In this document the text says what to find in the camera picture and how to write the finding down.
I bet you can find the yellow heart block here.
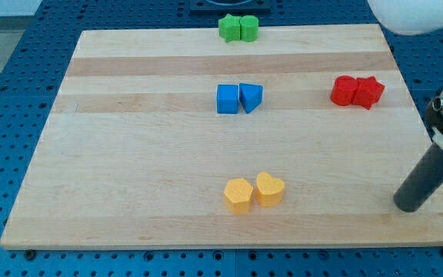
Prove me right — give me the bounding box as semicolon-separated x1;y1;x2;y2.
256;172;285;207

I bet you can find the yellow hexagon block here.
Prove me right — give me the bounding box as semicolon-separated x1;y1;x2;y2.
223;178;254;215

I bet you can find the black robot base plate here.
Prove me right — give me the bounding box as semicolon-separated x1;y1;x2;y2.
187;0;271;15

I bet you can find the blue triangle block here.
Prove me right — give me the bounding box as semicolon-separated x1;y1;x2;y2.
239;83;263;114

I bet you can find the wooden board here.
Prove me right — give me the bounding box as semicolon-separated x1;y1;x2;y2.
0;25;443;250

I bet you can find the green cylinder block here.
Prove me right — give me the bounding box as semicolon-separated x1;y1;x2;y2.
239;15;259;42

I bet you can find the red cylinder block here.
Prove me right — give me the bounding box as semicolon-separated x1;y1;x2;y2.
330;75;358;106

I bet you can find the green star block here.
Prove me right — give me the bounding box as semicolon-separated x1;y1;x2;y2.
218;14;241;43

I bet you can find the blue cube block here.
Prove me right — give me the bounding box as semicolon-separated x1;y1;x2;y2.
216;84;238;114

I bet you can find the red star block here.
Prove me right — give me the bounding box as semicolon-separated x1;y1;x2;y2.
351;76;385;110

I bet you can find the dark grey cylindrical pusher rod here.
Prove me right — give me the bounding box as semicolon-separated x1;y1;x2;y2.
393;143;443;212

